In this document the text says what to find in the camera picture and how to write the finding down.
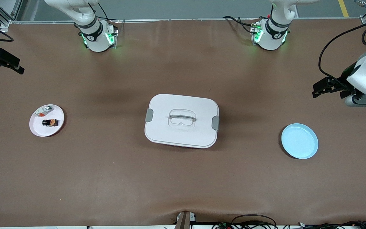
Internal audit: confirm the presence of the brown camera mount post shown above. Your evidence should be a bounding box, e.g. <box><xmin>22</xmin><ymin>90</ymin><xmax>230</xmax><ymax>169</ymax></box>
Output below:
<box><xmin>174</xmin><ymin>211</ymin><xmax>197</xmax><ymax>229</ymax></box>

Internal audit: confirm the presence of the black looped cable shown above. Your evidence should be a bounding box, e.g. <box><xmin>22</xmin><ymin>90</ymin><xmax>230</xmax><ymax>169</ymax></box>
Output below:
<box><xmin>231</xmin><ymin>214</ymin><xmax>277</xmax><ymax>229</ymax></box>

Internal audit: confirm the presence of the pink round plate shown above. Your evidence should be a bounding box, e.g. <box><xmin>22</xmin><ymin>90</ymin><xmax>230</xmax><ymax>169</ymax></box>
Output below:
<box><xmin>29</xmin><ymin>104</ymin><xmax>65</xmax><ymax>137</ymax></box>

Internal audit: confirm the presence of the black base power cable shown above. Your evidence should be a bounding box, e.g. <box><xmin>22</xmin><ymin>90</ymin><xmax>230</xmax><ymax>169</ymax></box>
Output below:
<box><xmin>223</xmin><ymin>15</ymin><xmax>256</xmax><ymax>34</ymax></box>

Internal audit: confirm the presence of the white lidded storage box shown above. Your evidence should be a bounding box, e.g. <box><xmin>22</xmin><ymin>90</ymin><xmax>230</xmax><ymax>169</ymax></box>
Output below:
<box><xmin>144</xmin><ymin>94</ymin><xmax>220</xmax><ymax>149</ymax></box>

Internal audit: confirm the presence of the brown table mat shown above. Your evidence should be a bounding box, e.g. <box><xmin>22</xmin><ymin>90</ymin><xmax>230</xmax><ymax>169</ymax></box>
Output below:
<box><xmin>0</xmin><ymin>17</ymin><xmax>366</xmax><ymax>227</ymax></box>

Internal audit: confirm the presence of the metal table edge rail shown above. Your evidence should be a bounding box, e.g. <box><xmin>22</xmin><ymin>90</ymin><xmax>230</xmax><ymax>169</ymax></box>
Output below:
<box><xmin>10</xmin><ymin>17</ymin><xmax>363</xmax><ymax>24</ymax></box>

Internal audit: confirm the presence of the small white red packet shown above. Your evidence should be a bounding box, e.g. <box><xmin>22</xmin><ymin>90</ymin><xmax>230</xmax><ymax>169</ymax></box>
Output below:
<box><xmin>34</xmin><ymin>106</ymin><xmax>54</xmax><ymax>117</ymax></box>

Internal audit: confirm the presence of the translucent box lid handle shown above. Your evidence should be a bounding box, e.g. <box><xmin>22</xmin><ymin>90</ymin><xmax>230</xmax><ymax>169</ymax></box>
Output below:
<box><xmin>169</xmin><ymin>109</ymin><xmax>197</xmax><ymax>130</ymax></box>

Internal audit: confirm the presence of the light blue round plate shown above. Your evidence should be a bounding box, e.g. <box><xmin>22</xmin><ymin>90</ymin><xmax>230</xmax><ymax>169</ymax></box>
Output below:
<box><xmin>281</xmin><ymin>123</ymin><xmax>319</xmax><ymax>159</ymax></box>

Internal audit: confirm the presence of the black cable bundle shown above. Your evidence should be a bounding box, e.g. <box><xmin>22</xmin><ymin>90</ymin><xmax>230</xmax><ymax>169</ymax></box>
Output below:
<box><xmin>212</xmin><ymin>219</ymin><xmax>366</xmax><ymax>229</ymax></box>

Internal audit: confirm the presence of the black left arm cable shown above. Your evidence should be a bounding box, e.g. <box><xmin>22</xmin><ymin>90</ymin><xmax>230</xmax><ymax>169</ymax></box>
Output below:
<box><xmin>318</xmin><ymin>22</ymin><xmax>366</xmax><ymax>89</ymax></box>

